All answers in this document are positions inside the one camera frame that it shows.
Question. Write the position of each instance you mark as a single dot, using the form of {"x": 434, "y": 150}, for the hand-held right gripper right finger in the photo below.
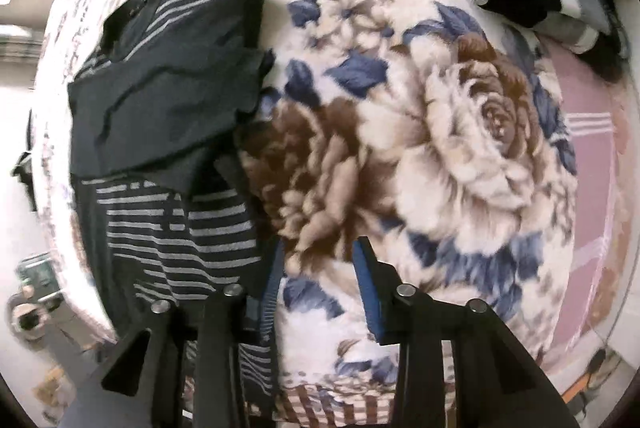
{"x": 371, "y": 295}

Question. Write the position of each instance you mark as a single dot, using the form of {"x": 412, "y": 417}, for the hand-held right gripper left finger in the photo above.
{"x": 274, "y": 293}

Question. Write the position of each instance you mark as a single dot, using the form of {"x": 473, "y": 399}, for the dark striped shirt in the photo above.
{"x": 165, "y": 98}

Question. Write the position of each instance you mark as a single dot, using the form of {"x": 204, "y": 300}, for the plaid bed sheet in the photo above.
{"x": 340, "y": 405}

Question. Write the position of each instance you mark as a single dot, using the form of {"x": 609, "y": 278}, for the floral fleece blanket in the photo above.
{"x": 450, "y": 143}

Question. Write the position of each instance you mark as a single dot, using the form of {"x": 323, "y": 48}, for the grey floor object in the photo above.
{"x": 37, "y": 293}

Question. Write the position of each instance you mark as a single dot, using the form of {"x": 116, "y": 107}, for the pink bed sheet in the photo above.
{"x": 590, "y": 188}

